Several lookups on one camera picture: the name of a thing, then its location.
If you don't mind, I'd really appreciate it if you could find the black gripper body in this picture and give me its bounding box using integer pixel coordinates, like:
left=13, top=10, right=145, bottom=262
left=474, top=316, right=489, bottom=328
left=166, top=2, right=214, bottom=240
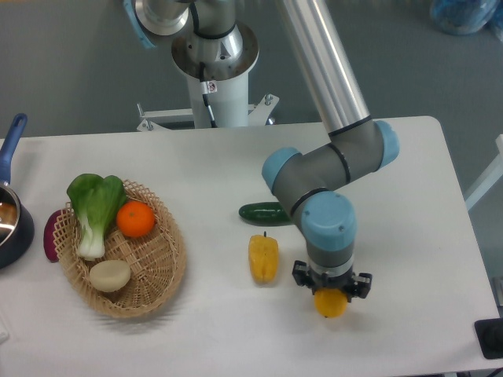
left=308, top=264, right=354, bottom=292

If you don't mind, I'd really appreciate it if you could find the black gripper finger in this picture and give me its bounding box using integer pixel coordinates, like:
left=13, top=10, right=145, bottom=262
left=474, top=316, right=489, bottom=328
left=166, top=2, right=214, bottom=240
left=292, top=260, right=314, bottom=291
left=344, top=273, right=373, bottom=302

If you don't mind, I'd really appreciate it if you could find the yellow mango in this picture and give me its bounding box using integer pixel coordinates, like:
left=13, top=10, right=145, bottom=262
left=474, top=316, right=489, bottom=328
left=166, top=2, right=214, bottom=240
left=314, top=289, right=348, bottom=318

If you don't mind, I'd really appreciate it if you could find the woven wicker basket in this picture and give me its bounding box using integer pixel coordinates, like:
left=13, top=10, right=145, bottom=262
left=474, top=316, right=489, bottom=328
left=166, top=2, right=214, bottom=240
left=53, top=180, right=186, bottom=318

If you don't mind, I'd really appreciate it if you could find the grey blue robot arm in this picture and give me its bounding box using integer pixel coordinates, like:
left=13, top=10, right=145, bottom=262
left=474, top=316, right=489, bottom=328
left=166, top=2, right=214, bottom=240
left=123, top=1, right=400, bottom=299

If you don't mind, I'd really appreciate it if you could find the yellow bell pepper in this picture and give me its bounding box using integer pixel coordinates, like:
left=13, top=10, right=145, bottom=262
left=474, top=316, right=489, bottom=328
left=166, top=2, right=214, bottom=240
left=248, top=232, right=279, bottom=284

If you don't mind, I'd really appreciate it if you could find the green cucumber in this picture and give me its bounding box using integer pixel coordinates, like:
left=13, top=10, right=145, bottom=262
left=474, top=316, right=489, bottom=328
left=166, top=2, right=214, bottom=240
left=238, top=202, right=292, bottom=226

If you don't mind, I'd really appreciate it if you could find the black device at edge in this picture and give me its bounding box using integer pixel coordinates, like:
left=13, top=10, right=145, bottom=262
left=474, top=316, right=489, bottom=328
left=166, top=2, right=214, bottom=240
left=474, top=318, right=502, bottom=360

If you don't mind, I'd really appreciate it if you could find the orange fruit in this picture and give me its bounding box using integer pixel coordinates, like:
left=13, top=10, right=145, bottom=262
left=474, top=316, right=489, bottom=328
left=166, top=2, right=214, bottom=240
left=116, top=201, right=156, bottom=238

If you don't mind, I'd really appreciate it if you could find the green bok choy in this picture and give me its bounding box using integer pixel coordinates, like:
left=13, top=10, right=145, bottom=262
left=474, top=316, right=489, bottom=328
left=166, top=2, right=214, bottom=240
left=67, top=174, right=127, bottom=260

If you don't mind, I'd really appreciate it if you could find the purple sweet potato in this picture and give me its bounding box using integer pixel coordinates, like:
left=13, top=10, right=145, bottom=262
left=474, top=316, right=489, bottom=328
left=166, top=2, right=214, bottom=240
left=43, top=209, right=67, bottom=262

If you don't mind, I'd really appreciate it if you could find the blue plastic bag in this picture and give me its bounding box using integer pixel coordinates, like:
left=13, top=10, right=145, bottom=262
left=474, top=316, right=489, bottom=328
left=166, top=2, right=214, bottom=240
left=429, top=1, right=502, bottom=42

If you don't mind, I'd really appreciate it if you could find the white frame at right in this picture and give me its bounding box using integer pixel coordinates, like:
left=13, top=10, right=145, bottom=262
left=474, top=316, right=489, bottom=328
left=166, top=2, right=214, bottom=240
left=464, top=134, right=502, bottom=211

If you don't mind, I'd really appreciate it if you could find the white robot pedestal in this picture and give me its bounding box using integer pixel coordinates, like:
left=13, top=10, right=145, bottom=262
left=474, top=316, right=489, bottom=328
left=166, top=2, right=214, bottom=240
left=135, top=21, right=281, bottom=132

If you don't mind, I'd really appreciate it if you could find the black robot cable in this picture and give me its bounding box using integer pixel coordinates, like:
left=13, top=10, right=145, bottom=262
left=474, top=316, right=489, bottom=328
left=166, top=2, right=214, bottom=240
left=198, top=62, right=218, bottom=129

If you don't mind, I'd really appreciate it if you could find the blue handled saucepan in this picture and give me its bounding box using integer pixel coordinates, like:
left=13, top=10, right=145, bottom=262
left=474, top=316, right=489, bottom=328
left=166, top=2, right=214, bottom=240
left=1, top=113, right=35, bottom=269

